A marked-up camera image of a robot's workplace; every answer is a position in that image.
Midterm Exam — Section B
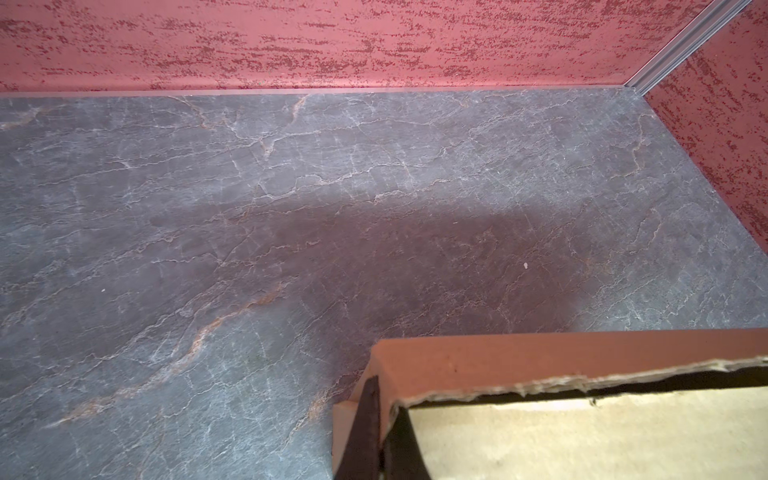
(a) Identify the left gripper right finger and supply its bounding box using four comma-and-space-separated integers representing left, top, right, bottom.
383, 409, 431, 480

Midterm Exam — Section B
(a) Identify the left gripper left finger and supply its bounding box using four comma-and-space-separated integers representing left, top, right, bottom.
332, 376, 380, 480

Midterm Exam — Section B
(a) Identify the brown cardboard box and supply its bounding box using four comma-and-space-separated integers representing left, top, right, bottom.
345, 329, 767, 479

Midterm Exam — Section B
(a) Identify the right aluminium corner post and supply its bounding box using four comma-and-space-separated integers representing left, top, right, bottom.
624, 0, 752, 96

